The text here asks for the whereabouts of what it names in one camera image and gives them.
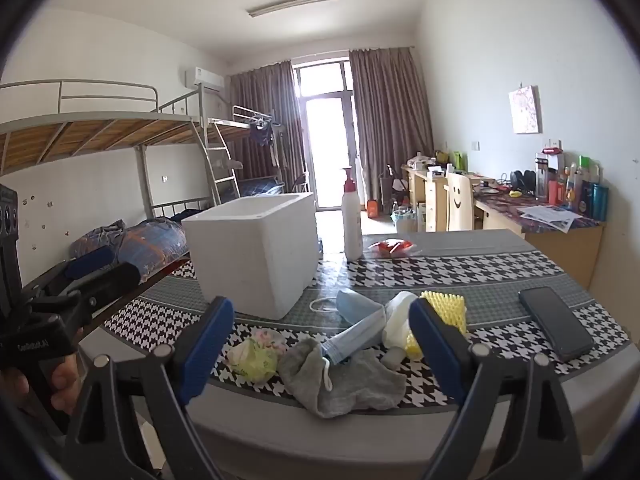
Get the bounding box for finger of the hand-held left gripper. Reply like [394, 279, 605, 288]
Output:
[22, 245, 118, 301]
[50, 261, 143, 328]

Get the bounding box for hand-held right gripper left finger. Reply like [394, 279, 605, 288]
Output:
[65, 296, 236, 480]

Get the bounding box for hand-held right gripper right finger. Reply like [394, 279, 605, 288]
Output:
[407, 297, 586, 480]

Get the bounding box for yellow foam fruit net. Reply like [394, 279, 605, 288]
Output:
[406, 290, 468, 361]

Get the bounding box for green floral cloth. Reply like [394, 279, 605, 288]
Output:
[222, 327, 288, 381]

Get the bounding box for blue face mask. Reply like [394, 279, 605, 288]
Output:
[310, 289, 388, 365]

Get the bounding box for white foam box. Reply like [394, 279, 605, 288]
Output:
[181, 191, 321, 321]

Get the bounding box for grey sock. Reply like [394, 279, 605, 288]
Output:
[277, 337, 407, 418]

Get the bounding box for person's left hand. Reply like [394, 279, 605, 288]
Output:
[0, 350, 83, 416]

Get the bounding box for blue orange plaid quilt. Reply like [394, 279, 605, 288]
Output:
[69, 217, 191, 283]

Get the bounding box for houndstooth tablecloth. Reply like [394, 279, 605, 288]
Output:
[77, 229, 632, 480]

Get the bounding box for red packet in clear wrap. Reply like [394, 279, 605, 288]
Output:
[368, 239, 418, 257]

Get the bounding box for black smartphone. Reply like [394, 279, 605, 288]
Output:
[518, 286, 596, 363]

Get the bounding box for white bucket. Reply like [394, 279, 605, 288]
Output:
[391, 208, 418, 234]

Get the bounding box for metal bunk bed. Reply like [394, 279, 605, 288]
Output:
[0, 79, 241, 241]
[207, 105, 288, 206]

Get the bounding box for wooden smiley face chair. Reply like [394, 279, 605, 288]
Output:
[445, 171, 475, 232]

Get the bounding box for white pump bottle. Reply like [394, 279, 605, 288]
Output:
[340, 167, 364, 262]

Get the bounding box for dark shopping bag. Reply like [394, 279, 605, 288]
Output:
[378, 165, 406, 211]

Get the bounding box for wooden desk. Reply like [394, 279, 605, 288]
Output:
[400, 162, 606, 288]

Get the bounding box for printed papers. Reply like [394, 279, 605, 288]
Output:
[519, 204, 583, 233]

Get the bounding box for row of toiletry bottles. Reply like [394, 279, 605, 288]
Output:
[534, 147, 610, 221]

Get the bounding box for hanging dark clothes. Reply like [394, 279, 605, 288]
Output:
[248, 120, 281, 166]

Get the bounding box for white air conditioner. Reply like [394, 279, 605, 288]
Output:
[184, 66, 224, 92]

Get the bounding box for glass balcony door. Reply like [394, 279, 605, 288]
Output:
[295, 60, 358, 211]

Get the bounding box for brown curtain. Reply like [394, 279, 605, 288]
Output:
[227, 60, 307, 201]
[348, 46, 435, 201]

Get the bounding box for ceiling tube light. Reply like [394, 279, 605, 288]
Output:
[246, 0, 338, 17]

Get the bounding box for pink wall picture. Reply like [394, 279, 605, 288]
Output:
[508, 85, 542, 134]

